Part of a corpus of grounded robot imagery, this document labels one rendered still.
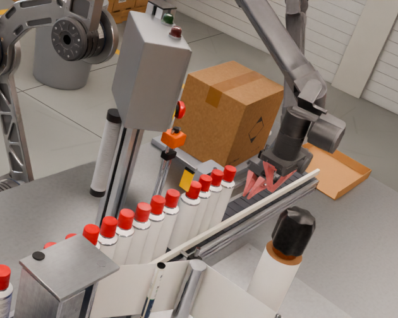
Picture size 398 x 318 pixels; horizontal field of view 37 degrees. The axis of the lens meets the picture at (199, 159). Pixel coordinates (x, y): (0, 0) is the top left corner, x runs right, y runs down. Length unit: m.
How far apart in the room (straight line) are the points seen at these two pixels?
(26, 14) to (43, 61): 1.96
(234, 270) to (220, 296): 0.31
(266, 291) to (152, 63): 0.60
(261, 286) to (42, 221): 0.62
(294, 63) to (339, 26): 4.55
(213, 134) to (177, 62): 0.86
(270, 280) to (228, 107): 0.73
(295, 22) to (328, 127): 0.65
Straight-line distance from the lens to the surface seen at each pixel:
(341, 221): 2.09
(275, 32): 1.39
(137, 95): 1.18
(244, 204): 1.86
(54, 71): 4.19
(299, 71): 1.32
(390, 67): 5.81
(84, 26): 1.97
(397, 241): 2.14
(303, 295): 1.62
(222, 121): 1.97
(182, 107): 1.24
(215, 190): 1.57
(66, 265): 1.07
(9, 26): 2.34
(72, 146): 3.62
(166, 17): 1.25
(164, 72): 1.17
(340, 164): 2.46
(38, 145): 3.57
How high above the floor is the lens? 1.86
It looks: 29 degrees down
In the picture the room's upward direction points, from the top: 18 degrees clockwise
